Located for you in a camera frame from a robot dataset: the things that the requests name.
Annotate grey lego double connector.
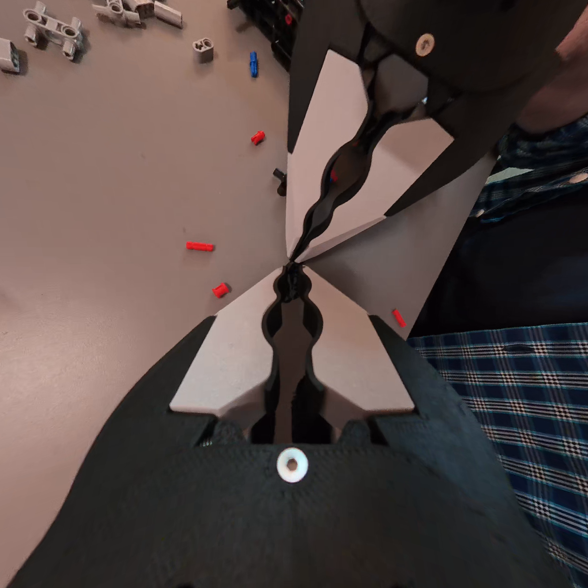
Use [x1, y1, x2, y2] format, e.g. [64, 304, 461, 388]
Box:
[23, 1, 85, 60]

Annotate dark trousers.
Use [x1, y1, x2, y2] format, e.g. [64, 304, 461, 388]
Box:
[408, 216, 588, 341]

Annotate black lego frame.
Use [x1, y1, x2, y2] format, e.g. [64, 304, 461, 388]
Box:
[226, 0, 305, 72]

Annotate grey lego beam piece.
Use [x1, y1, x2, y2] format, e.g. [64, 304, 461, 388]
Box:
[131, 0, 184, 29]

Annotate blue plaid shirt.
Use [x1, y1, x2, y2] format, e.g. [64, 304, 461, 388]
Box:
[406, 115, 588, 588]

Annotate grey lego block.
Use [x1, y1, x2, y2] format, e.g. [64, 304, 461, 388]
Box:
[0, 38, 21, 74]

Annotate grey lego angled connector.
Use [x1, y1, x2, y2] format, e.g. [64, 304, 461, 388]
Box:
[92, 0, 142, 27]

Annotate person's right forearm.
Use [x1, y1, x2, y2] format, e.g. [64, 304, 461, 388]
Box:
[514, 9, 588, 136]

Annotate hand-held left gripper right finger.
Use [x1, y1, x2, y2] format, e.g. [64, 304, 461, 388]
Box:
[294, 266, 415, 435]

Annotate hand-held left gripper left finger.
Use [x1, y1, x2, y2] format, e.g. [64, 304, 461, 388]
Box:
[169, 266, 289, 433]

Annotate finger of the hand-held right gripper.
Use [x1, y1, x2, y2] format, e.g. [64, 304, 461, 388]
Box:
[295, 106, 456, 263]
[285, 48, 372, 262]

